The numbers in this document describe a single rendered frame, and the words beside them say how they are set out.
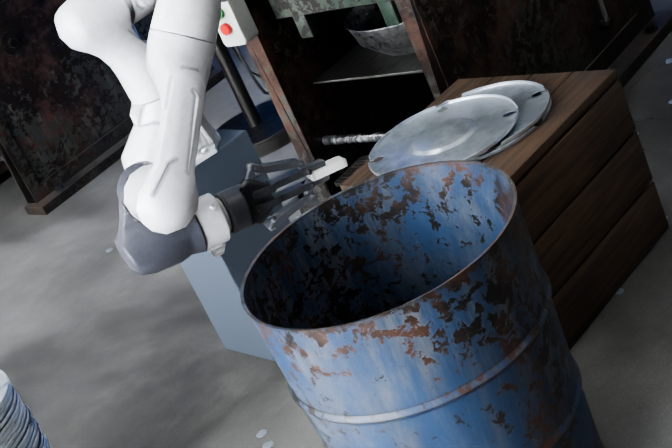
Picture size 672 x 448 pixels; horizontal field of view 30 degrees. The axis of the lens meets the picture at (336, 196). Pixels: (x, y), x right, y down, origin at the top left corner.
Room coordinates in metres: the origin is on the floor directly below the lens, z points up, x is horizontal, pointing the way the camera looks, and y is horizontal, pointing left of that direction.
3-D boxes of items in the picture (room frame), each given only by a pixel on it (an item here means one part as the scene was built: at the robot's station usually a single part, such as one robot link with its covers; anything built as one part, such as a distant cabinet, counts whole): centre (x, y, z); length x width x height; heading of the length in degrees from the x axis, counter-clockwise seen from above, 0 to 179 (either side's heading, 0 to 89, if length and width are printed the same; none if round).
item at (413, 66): (2.88, -0.36, 0.31); 0.43 x 0.42 x 0.01; 42
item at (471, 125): (2.11, -0.22, 0.37); 0.29 x 0.29 x 0.01
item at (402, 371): (1.60, -0.03, 0.24); 0.42 x 0.42 x 0.48
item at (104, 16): (2.37, 0.26, 0.71); 0.18 x 0.11 x 0.25; 131
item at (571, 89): (2.13, -0.29, 0.18); 0.40 x 0.38 x 0.35; 129
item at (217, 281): (2.40, 0.23, 0.23); 0.18 x 0.18 x 0.45; 34
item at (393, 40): (2.88, -0.36, 0.36); 0.34 x 0.34 x 0.10
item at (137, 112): (2.37, 0.27, 0.52); 0.22 x 0.19 x 0.14; 124
